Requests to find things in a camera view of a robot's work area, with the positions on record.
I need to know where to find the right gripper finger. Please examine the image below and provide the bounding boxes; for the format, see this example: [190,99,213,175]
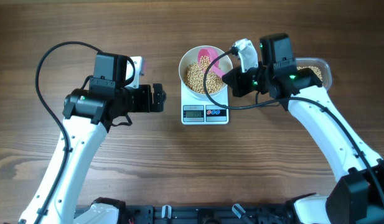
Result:
[222,68,238,82]
[222,77,235,93]

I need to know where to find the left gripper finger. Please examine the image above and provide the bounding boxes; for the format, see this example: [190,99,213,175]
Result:
[152,83,166,103]
[152,93,166,113]

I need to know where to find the pink plastic scoop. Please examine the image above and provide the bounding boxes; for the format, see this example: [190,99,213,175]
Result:
[197,47,225,78]

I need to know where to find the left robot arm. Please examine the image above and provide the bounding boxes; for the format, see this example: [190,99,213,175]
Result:
[19,52,166,223]

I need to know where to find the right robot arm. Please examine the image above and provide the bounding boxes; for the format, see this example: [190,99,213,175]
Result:
[222,34,384,223]

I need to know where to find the soybeans in bowl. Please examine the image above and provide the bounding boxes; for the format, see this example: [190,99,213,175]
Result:
[184,61,223,94]

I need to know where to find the white digital kitchen scale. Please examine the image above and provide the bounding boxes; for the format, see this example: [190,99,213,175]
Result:
[180,83,229,125]

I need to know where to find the pile of soybeans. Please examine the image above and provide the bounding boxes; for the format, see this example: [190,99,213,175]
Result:
[297,65,323,81]

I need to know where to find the clear plastic container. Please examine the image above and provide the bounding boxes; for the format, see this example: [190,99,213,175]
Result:
[296,57,332,90]

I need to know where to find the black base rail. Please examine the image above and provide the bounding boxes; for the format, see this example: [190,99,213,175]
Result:
[75,197,345,224]

